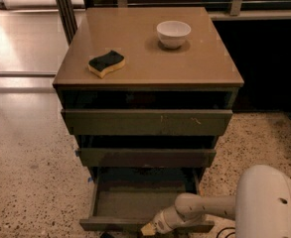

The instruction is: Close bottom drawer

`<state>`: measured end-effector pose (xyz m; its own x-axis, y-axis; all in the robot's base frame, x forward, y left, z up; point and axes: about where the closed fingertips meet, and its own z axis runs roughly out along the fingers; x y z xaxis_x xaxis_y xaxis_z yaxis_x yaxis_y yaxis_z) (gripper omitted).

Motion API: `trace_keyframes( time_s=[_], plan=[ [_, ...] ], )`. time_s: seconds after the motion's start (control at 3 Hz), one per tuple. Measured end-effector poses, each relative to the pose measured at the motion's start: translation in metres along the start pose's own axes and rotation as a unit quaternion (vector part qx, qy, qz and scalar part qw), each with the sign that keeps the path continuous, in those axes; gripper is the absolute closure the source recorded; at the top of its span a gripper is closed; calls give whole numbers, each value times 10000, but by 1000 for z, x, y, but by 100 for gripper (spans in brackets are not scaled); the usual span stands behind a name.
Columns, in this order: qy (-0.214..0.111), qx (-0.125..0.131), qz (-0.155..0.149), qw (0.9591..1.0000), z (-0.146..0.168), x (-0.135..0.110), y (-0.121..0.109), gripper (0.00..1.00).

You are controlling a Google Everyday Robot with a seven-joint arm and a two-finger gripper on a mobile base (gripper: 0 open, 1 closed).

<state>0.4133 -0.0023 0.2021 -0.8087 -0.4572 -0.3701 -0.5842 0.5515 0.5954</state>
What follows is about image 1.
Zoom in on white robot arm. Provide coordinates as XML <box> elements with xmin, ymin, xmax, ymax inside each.
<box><xmin>141</xmin><ymin>165</ymin><xmax>291</xmax><ymax>238</ymax></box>

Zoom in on drawer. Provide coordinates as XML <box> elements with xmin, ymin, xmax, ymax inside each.
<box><xmin>75</xmin><ymin>148</ymin><xmax>216</xmax><ymax>168</ymax></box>
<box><xmin>62</xmin><ymin>109</ymin><xmax>232</xmax><ymax>136</ymax></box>
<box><xmin>78</xmin><ymin>168</ymin><xmax>216</xmax><ymax>234</ymax></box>

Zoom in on white ceramic bowl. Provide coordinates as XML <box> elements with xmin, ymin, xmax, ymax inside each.
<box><xmin>156</xmin><ymin>21</ymin><xmax>192</xmax><ymax>49</ymax></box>

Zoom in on yellow green sponge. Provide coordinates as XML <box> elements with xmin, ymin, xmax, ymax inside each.
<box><xmin>88</xmin><ymin>50</ymin><xmax>125</xmax><ymax>78</ymax></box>

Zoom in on black floor cable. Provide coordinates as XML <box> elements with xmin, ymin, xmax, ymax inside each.
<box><xmin>216</xmin><ymin>226</ymin><xmax>236</xmax><ymax>238</ymax></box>

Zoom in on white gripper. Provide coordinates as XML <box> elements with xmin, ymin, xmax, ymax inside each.
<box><xmin>141</xmin><ymin>206</ymin><xmax>184</xmax><ymax>236</ymax></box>

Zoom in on brown drawer cabinet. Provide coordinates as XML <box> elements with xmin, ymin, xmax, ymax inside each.
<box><xmin>52</xmin><ymin>6</ymin><xmax>245</xmax><ymax>183</ymax></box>

